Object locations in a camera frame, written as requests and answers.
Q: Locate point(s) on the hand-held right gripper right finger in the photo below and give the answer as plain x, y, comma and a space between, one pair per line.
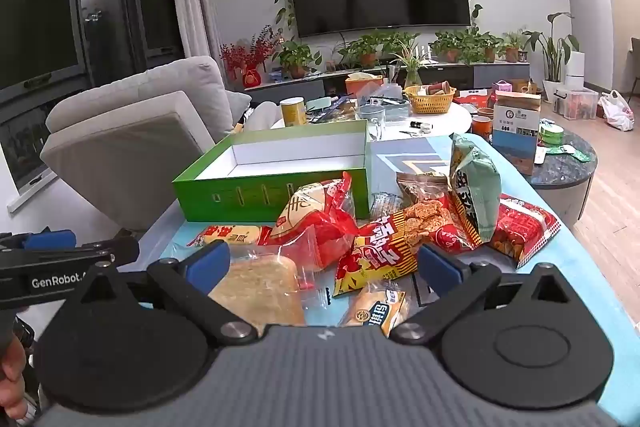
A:
437, 264

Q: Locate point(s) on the clear storage bin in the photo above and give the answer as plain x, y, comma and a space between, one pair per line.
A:
575, 103

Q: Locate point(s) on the orange box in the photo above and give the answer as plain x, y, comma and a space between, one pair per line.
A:
362, 86

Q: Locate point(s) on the red snack packet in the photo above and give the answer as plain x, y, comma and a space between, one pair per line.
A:
522, 227

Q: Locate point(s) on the dark round table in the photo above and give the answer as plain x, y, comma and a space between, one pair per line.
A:
565, 182

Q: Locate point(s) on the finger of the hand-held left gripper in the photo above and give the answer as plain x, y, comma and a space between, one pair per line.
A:
125, 249
50, 240

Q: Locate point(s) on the pink box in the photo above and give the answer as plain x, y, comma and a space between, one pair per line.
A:
501, 87

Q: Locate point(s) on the green sachet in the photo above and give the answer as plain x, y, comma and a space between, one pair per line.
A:
577, 153

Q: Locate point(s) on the grey sofa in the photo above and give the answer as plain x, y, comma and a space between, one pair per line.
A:
130, 132

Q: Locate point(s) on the yellow bread packet blue label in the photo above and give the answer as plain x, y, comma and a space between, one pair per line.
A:
372, 312

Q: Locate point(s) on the yellow cake packet red ends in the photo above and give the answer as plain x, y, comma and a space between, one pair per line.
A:
230, 235

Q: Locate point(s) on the red box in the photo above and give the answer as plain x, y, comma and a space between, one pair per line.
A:
475, 98

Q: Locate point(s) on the white air purifier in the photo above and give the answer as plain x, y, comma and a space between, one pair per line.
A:
575, 69

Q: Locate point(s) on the dark window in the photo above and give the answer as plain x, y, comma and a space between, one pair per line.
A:
60, 7

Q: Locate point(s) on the pale green snack bag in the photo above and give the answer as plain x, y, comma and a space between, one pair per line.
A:
475, 187

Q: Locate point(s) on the potted green plant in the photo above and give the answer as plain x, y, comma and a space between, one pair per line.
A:
297, 57
514, 44
400, 41
486, 46
450, 44
365, 49

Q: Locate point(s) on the green cardboard box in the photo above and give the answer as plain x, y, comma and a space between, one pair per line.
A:
225, 197

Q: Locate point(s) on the dark television cabinet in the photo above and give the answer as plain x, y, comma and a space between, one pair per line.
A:
500, 72

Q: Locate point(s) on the clear plastic wrapper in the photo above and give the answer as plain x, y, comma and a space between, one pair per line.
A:
384, 204

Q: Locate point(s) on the spider plant in glass vase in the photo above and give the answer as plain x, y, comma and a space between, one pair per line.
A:
412, 67

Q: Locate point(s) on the white pillow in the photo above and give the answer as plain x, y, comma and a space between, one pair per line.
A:
260, 114

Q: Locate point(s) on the orange cup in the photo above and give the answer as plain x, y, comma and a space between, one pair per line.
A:
481, 127
486, 112

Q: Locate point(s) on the white plastic bag red print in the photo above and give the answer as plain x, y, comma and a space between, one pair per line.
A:
617, 109

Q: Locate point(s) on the red flower arrangement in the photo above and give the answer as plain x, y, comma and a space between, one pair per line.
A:
250, 52

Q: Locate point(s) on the snack packets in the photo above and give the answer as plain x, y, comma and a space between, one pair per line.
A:
310, 217

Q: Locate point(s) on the clear bag of crisp squares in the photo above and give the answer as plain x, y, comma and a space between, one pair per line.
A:
425, 217

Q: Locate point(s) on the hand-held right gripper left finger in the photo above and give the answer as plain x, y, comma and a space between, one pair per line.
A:
210, 259

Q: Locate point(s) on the glass mug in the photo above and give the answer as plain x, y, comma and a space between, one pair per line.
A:
371, 122

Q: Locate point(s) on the brown cake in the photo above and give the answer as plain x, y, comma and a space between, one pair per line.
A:
260, 292

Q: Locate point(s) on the large leafy plant white pot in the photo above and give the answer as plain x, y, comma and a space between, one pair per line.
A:
552, 52

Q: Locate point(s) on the person's left hand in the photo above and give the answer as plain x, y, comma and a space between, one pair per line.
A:
10, 367

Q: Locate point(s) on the red yellow striped snack bag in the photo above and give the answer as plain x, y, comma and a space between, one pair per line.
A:
375, 257

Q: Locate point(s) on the yellow can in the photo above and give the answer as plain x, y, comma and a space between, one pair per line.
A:
293, 112

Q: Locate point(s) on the white cardboard box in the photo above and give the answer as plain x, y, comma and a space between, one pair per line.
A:
515, 127

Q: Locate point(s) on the yellow wicker basket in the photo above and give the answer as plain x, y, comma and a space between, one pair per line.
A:
430, 102

